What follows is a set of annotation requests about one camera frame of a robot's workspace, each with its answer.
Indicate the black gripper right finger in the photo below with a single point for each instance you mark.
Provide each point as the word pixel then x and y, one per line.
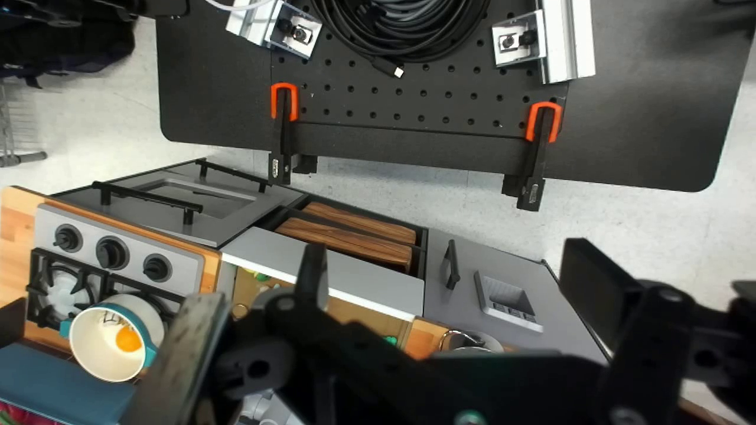
pixel 660 336

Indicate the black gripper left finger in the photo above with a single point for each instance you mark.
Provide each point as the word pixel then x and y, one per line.
pixel 175 379

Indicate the grey toy stove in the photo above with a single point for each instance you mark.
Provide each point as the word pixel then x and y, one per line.
pixel 154 235

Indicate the teal cup with egg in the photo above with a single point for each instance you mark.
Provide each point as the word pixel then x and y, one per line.
pixel 116 339

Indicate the black perforated mounting board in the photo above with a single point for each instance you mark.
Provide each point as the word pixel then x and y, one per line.
pixel 656 115

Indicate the right orange black clamp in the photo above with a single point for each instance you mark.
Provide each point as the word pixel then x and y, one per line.
pixel 542 129

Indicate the orange black clamp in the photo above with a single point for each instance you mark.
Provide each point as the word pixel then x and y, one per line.
pixel 283 115
pixel 542 129

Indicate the left orange black clamp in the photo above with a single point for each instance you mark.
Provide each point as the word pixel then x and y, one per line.
pixel 283 115

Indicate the right aluminium bracket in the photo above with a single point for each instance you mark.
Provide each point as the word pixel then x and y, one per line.
pixel 554 35

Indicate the aluminium bracket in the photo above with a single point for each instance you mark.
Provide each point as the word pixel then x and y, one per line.
pixel 554 35
pixel 273 24

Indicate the left aluminium bracket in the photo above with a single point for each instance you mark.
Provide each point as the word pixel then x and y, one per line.
pixel 273 24

